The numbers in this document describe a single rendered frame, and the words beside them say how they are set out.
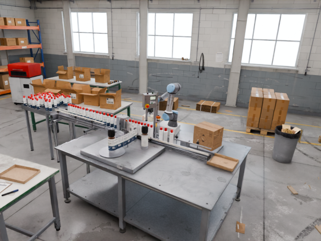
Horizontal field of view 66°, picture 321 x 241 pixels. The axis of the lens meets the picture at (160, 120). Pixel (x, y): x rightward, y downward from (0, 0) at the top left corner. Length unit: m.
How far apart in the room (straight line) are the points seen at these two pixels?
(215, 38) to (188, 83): 1.70
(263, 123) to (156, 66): 4.38
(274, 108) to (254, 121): 0.52
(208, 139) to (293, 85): 5.61
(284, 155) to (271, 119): 1.41
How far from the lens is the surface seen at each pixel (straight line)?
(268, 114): 6.33
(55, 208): 3.23
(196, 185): 2.58
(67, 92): 5.51
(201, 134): 3.25
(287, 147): 5.12
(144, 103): 3.29
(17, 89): 8.52
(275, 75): 8.42
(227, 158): 3.15
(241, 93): 8.53
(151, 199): 3.37
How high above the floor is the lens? 2.27
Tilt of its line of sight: 20 degrees down
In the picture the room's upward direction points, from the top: 2 degrees clockwise
